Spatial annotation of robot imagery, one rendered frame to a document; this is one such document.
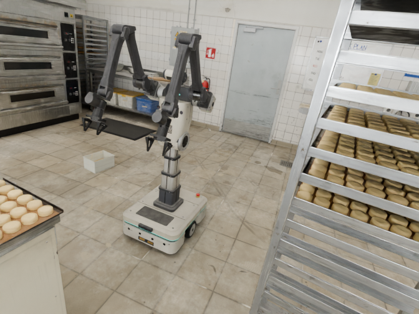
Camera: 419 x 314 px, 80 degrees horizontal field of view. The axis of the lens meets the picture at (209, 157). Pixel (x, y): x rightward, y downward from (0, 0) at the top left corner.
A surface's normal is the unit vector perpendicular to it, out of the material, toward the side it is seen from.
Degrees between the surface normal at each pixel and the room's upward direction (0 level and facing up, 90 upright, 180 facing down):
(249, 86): 90
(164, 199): 90
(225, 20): 90
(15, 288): 90
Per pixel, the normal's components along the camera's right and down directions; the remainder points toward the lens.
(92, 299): 0.13, -0.91
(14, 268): 0.88, 0.29
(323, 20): -0.36, 0.33
